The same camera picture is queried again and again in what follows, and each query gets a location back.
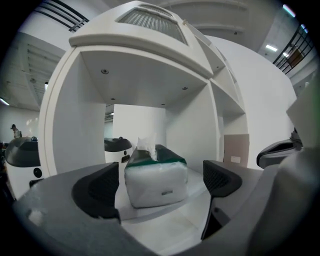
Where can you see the short black balcony railing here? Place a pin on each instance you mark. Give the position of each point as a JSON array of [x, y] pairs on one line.
[[292, 50]]

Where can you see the white shelf cabinet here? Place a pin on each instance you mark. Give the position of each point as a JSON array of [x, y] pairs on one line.
[[140, 82]]

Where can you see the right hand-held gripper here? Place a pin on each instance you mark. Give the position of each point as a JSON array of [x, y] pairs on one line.
[[297, 136]]

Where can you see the green and white tissues pack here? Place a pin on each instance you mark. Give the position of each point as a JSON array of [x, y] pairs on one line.
[[155, 182]]

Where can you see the long black balcony railing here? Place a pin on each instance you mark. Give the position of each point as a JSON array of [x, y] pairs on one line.
[[65, 15]]

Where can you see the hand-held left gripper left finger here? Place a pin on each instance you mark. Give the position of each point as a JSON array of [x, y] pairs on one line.
[[55, 207]]

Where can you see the person's grey shirt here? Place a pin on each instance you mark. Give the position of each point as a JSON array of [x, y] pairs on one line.
[[295, 200]]

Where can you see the ceiling tube light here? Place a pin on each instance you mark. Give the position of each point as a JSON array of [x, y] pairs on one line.
[[271, 48]]

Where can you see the beige cardboard box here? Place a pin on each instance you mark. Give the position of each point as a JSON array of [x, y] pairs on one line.
[[236, 150]]

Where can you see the white robot with black hood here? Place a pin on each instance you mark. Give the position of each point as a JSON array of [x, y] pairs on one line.
[[22, 162], [117, 152]]

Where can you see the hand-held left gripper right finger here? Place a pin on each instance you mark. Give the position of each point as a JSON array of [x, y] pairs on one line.
[[232, 185]]

